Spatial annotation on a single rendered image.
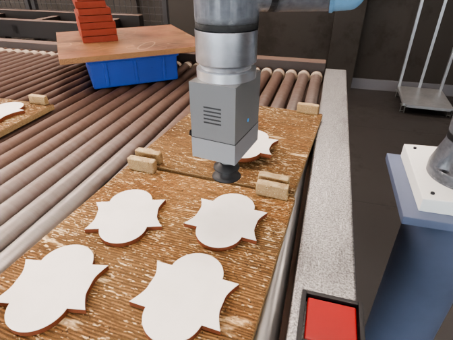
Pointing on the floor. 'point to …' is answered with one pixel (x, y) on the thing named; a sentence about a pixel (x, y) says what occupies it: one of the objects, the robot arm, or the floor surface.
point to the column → (413, 270)
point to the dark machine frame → (50, 23)
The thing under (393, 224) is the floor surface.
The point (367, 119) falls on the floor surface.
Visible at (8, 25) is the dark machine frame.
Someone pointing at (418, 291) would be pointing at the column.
